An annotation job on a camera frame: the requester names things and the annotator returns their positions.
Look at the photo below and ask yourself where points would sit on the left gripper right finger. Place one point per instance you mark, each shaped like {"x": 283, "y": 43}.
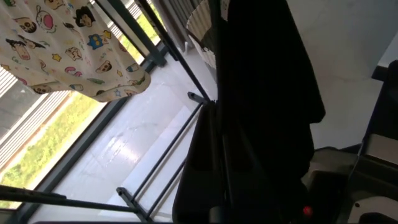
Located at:
{"x": 245, "y": 193}

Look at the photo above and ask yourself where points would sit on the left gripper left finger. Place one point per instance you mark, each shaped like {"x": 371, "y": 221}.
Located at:
{"x": 199, "y": 186}

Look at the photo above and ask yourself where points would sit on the black garment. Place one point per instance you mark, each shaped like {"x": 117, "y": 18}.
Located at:
{"x": 264, "y": 77}

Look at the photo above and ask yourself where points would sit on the cream printed garment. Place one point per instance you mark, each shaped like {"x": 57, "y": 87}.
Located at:
{"x": 62, "y": 46}

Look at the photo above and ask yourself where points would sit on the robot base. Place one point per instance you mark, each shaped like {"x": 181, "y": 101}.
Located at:
{"x": 379, "y": 146}

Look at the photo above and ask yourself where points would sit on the white laundry basket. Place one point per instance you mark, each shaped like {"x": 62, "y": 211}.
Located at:
{"x": 199, "y": 25}

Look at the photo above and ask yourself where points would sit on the black clothes rack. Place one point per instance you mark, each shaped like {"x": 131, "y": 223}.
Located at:
{"x": 31, "y": 196}

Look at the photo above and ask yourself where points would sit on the window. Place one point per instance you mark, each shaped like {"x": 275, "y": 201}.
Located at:
{"x": 132, "y": 31}

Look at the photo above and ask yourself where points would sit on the beige curtain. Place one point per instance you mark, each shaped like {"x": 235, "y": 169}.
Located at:
{"x": 174, "y": 15}

